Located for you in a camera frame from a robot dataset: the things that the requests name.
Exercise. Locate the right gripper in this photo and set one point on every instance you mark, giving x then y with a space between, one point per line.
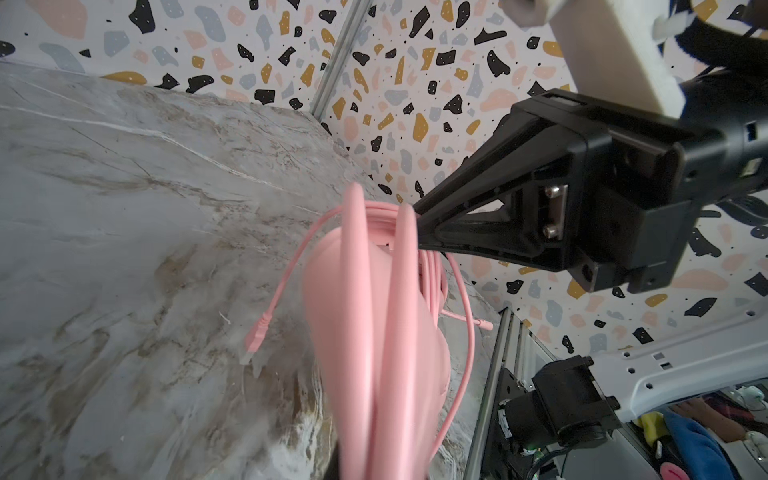
532 194

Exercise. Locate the pink headphones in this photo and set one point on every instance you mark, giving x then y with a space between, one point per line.
373 300

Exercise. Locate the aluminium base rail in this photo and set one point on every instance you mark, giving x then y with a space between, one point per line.
517 351

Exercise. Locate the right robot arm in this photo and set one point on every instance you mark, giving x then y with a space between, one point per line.
586 397

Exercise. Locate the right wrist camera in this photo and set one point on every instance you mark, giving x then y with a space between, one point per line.
611 47

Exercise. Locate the right corner aluminium post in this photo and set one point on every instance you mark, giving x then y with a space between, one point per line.
342 49

